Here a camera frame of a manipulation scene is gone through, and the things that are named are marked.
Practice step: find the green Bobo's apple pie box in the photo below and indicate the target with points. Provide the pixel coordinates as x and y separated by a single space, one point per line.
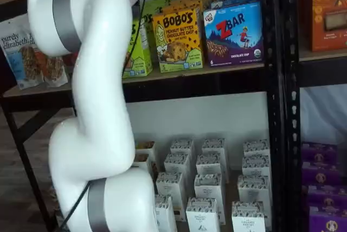
147 19
142 61
162 3

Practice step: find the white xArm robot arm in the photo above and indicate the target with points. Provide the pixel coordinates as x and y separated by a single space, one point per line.
95 93

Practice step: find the blue purple Zbar box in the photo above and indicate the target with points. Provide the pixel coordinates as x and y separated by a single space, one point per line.
233 37
236 3

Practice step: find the black metal shelf rack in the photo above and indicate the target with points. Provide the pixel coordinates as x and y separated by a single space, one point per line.
189 85
292 107

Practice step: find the wooden shelf board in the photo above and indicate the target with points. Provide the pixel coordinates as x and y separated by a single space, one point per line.
40 89
320 54

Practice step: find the purely elizabeth box yellow label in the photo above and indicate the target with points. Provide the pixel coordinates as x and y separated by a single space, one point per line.
141 161
145 146

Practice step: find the white organic pantry box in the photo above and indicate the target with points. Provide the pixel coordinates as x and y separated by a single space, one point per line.
213 145
182 146
248 218
176 164
207 187
208 164
202 215
169 186
256 165
165 215
256 146
252 188

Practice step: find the orange snack box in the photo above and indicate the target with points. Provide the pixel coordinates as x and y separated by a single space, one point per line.
328 12

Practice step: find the purple snack box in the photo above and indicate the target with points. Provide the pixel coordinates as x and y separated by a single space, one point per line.
320 152
321 175
328 198
329 221

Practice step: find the granola bag orange label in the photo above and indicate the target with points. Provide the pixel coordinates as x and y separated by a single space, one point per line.
51 69

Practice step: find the granola bag blue label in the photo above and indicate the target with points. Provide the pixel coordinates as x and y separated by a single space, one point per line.
13 61

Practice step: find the translucent plastic sheet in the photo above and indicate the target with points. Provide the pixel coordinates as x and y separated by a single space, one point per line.
325 112

